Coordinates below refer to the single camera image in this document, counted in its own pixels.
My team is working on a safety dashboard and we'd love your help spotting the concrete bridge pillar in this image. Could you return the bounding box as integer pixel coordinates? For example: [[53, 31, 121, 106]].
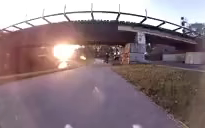
[[129, 31, 148, 64]]

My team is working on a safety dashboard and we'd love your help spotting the tree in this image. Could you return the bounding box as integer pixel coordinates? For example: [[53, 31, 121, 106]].
[[189, 22, 205, 38]]

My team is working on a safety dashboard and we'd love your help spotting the person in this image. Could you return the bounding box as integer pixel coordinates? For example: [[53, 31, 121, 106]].
[[104, 49, 112, 65]]

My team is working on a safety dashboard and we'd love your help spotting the low concrete wall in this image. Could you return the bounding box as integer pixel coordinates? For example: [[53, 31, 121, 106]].
[[161, 51, 205, 66]]

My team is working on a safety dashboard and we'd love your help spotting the brown embankment strip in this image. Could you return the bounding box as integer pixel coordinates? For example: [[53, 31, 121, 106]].
[[0, 63, 84, 88]]

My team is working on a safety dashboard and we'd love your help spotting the robot's own part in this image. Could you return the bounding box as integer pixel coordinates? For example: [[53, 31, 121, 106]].
[[63, 123, 74, 128], [132, 123, 143, 128]]

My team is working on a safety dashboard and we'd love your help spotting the bridge with arched railing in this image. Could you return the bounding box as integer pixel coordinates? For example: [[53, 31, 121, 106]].
[[0, 3, 205, 78]]

